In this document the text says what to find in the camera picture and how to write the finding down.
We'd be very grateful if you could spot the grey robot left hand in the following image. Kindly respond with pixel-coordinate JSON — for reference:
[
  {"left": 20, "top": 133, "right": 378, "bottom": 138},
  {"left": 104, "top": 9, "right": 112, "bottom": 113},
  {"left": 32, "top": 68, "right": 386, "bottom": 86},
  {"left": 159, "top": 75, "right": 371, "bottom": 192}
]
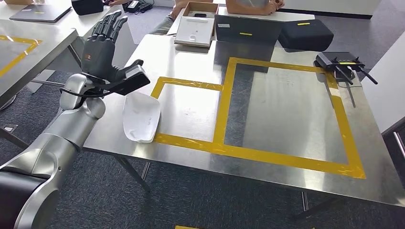
[{"left": 80, "top": 9, "right": 145, "bottom": 83}]

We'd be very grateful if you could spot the white curved plastic part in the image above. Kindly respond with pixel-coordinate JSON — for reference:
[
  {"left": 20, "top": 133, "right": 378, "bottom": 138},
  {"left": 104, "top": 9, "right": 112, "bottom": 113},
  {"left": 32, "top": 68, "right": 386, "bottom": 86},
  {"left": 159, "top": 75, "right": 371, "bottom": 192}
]
[{"left": 122, "top": 92, "right": 161, "bottom": 144}]

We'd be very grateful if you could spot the stainless steel workbench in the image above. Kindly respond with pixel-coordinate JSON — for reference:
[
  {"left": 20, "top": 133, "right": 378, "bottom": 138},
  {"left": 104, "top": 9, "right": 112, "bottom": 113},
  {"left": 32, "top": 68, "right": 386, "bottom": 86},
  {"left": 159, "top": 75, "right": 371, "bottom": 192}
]
[
  {"left": 83, "top": 34, "right": 405, "bottom": 222},
  {"left": 0, "top": 19, "right": 79, "bottom": 110}
]

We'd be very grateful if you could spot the black bag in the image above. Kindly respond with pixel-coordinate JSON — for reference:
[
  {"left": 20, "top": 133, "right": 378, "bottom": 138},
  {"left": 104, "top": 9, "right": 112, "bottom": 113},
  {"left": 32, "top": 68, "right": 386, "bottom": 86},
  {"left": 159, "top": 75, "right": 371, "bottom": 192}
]
[{"left": 71, "top": 0, "right": 105, "bottom": 16}]

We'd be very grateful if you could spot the black power adapter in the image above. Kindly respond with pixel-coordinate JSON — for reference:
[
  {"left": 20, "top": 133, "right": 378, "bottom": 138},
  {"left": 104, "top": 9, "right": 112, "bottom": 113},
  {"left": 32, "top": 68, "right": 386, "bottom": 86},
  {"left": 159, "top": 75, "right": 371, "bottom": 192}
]
[{"left": 121, "top": 0, "right": 156, "bottom": 13}]

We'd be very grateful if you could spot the person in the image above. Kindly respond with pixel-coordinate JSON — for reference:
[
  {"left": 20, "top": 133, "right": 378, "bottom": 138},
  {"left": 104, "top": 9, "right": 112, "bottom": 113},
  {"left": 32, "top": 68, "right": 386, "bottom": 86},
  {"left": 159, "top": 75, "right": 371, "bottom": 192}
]
[
  {"left": 148, "top": 0, "right": 192, "bottom": 35},
  {"left": 225, "top": 0, "right": 286, "bottom": 16}
]

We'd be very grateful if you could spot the grey laptop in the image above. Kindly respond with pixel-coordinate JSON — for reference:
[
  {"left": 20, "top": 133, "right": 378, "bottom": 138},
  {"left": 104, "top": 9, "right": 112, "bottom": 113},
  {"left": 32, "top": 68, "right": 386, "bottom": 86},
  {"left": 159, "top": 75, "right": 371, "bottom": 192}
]
[{"left": 9, "top": 4, "right": 73, "bottom": 23}]

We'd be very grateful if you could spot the white packaging tray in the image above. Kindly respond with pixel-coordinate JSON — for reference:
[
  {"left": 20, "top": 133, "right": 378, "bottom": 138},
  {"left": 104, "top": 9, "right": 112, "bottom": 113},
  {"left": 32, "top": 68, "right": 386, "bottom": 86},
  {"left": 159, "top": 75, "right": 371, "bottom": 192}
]
[{"left": 174, "top": 16, "right": 216, "bottom": 48}]

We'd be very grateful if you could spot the open cardboard box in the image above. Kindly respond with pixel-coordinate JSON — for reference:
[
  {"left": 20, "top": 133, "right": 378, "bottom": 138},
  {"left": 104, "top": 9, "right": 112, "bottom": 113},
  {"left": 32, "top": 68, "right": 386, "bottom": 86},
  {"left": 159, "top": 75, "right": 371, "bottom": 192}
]
[{"left": 181, "top": 1, "right": 220, "bottom": 20}]

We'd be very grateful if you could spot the black laptop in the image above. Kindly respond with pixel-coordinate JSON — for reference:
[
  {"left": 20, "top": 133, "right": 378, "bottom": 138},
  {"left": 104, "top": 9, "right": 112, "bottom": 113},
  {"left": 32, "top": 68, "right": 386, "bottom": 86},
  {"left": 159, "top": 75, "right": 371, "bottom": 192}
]
[{"left": 214, "top": 15, "right": 285, "bottom": 48}]

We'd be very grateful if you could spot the black zip case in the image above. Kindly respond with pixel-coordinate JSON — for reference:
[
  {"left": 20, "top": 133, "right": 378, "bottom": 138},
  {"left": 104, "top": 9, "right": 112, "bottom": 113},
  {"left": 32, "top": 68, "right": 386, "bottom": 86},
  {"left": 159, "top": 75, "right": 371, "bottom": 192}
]
[{"left": 277, "top": 19, "right": 334, "bottom": 52}]

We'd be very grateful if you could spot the black router with antennas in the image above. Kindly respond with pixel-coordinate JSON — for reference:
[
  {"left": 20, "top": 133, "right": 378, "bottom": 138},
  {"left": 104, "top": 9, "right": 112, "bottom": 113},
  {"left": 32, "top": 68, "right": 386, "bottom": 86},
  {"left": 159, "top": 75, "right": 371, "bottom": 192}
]
[{"left": 315, "top": 51, "right": 379, "bottom": 86}]

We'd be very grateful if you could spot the white desk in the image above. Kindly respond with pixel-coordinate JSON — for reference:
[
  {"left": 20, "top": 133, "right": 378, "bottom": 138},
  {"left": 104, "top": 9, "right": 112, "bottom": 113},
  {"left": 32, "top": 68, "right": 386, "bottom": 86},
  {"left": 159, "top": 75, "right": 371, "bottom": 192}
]
[{"left": 361, "top": 31, "right": 405, "bottom": 134}]

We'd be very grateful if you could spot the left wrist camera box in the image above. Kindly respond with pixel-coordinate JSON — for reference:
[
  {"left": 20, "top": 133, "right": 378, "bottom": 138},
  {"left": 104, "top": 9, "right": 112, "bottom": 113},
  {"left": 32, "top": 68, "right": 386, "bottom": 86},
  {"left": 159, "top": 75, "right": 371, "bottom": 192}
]
[{"left": 107, "top": 64, "right": 151, "bottom": 96}]

